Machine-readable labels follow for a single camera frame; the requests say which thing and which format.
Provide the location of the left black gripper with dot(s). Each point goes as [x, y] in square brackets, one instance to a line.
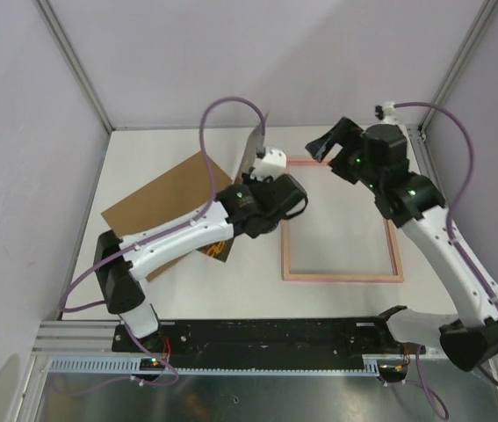
[264, 182]

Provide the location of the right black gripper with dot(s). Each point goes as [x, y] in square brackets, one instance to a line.
[346, 134]

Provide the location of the pink wooden picture frame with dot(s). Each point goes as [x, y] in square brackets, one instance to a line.
[341, 277]

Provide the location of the sunflower photo print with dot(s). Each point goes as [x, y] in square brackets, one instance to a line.
[221, 250]

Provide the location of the clear acrylic sheet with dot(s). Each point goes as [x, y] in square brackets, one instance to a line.
[336, 233]

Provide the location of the brown cardboard backing board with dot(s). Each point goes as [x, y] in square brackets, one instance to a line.
[177, 192]

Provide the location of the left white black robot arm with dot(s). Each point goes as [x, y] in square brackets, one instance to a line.
[252, 209]

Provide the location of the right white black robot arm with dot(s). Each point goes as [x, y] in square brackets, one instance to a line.
[470, 337]

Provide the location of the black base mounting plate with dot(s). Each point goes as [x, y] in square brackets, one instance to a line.
[348, 336]

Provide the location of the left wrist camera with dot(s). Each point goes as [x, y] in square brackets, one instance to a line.
[270, 163]

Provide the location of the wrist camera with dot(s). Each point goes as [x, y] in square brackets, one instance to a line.
[386, 113]
[270, 163]

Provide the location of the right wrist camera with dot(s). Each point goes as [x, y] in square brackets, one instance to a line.
[386, 113]

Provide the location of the white slotted cable duct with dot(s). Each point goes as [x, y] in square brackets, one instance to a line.
[265, 363]

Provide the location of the aluminium frame rail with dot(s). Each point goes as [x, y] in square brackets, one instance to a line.
[70, 56]

